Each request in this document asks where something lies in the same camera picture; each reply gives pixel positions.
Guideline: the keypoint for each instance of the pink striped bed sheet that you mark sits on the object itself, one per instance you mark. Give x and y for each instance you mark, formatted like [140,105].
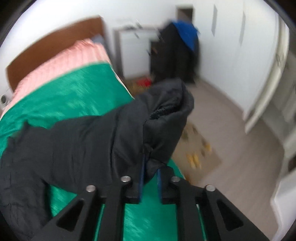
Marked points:
[82,53]

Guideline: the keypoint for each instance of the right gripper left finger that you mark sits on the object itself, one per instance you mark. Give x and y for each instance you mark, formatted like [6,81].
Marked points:
[97,213]

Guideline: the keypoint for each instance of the green satin bedspread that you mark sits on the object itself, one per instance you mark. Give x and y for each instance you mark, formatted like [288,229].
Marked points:
[89,91]

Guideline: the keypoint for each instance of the beige floor mat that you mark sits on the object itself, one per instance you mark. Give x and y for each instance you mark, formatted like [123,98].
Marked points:
[194,155]

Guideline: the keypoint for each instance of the white bedside cabinet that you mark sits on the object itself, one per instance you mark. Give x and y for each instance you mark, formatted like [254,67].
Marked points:
[133,51]

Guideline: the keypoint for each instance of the black puffer jacket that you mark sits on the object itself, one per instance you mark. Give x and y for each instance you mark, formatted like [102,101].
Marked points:
[88,150]

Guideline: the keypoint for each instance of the white wardrobe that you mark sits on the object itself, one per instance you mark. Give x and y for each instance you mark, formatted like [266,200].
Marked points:
[237,40]

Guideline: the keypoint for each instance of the blue garment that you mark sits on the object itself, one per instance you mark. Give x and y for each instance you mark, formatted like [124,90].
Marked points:
[188,33]

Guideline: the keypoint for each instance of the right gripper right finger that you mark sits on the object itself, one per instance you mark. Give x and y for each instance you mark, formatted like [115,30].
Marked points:
[204,213]

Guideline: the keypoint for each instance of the brown wooden headboard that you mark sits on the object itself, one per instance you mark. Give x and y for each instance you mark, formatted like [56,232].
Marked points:
[49,46]

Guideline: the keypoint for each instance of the white wardrobe open door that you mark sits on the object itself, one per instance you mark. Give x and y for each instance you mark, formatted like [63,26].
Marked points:
[272,81]

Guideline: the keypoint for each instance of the black clothes pile on chair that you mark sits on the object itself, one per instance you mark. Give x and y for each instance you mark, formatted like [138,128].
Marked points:
[171,58]

